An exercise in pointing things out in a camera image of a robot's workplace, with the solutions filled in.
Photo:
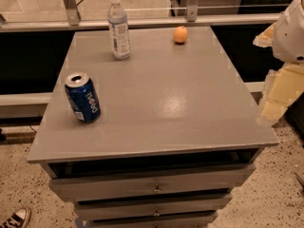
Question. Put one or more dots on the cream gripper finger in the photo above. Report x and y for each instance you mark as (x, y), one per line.
(265, 38)
(282, 88)

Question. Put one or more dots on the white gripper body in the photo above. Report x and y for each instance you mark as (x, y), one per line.
(291, 35)

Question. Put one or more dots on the clear blue plastic water bottle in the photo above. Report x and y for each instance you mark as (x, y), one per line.
(118, 29)

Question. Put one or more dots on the orange fruit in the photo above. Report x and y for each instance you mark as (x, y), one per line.
(180, 34)

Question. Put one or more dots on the grey drawer cabinet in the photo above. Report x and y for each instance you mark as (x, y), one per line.
(165, 107)

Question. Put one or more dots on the middle grey drawer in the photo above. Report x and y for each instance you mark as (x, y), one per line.
(121, 209)

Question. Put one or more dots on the grey drawer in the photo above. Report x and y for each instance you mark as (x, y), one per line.
(121, 209)
(167, 221)
(150, 183)

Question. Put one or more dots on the bottom grey drawer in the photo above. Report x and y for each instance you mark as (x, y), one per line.
(167, 221)

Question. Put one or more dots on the blue pepsi soda can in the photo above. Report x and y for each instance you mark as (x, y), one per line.
(82, 97)

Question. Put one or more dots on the top grey drawer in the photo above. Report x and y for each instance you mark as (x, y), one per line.
(150, 183)

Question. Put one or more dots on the black white sneaker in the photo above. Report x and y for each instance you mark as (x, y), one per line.
(19, 219)

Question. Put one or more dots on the metal railing frame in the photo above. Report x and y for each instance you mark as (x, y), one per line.
(52, 15)

